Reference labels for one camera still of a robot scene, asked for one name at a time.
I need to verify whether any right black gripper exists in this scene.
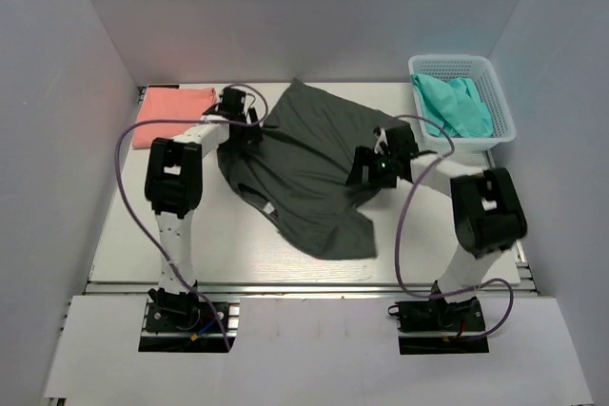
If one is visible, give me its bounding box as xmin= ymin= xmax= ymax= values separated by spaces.
xmin=346 ymin=146 xmax=399 ymax=190

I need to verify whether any dark grey t-shirt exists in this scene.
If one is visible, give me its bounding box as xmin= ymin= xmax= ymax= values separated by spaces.
xmin=217 ymin=80 xmax=404 ymax=261

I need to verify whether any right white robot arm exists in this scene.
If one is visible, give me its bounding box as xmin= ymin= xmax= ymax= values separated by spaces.
xmin=345 ymin=124 xmax=528 ymax=329

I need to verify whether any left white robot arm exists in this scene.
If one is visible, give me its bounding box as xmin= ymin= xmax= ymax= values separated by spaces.
xmin=145 ymin=84 xmax=262 ymax=329

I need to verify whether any folded pink t-shirt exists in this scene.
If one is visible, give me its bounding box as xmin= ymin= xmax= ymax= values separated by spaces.
xmin=131 ymin=87 xmax=218 ymax=149

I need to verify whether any teal t-shirt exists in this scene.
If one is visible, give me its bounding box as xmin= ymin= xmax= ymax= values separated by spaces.
xmin=411 ymin=73 xmax=494 ymax=138

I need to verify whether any white plastic basket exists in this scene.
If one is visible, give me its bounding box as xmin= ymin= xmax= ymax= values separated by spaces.
xmin=408 ymin=54 xmax=516 ymax=153

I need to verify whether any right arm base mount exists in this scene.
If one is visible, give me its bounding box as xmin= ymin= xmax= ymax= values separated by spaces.
xmin=387 ymin=298 xmax=489 ymax=356

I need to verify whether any aluminium rail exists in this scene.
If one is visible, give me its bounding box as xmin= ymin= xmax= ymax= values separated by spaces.
xmin=85 ymin=280 xmax=529 ymax=298

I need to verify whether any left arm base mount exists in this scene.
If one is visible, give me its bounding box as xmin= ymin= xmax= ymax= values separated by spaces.
xmin=138 ymin=288 xmax=236 ymax=354

